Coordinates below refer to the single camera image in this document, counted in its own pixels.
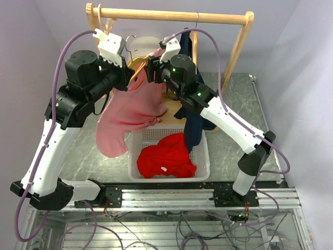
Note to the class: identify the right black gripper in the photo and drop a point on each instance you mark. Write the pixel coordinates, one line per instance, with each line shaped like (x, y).
(153, 69)

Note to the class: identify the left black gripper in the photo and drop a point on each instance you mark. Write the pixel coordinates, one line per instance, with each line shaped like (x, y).
(125, 73)

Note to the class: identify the yellow wooden hanger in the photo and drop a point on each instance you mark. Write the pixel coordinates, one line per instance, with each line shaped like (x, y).
(138, 63)

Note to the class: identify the pink t shirt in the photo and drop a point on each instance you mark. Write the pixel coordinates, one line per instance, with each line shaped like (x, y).
(141, 106)

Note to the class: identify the red t shirt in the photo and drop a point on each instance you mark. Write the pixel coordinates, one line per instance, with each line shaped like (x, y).
(169, 157)

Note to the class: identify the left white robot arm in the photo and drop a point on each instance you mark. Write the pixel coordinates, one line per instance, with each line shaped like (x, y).
(89, 78)

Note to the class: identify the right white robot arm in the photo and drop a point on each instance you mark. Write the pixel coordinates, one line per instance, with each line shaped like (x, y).
(179, 74)

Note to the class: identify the brown wooden hanger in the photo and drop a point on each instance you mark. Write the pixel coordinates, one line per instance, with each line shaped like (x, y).
(194, 41)

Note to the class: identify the navy blue t shirt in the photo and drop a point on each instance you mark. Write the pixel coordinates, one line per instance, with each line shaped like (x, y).
(194, 124)

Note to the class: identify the white orange round appliance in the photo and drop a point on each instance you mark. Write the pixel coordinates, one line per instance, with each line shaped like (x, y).
(142, 47)

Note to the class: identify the white plastic basket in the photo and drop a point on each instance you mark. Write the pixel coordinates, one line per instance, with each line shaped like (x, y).
(199, 156)

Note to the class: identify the wooden clothes rack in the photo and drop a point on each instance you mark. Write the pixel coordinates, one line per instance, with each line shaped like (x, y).
(103, 19)

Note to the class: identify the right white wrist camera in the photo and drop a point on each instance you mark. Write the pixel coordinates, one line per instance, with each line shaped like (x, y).
(171, 48)

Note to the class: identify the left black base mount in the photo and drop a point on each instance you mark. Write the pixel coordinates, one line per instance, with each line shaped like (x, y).
(109, 196)

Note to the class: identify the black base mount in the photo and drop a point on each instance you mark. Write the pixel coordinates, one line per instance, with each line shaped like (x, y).
(225, 196)
(109, 196)

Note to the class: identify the aluminium rail frame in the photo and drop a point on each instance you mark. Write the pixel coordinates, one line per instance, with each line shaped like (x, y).
(174, 216)

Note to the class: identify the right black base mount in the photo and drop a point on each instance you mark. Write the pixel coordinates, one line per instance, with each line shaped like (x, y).
(225, 196)

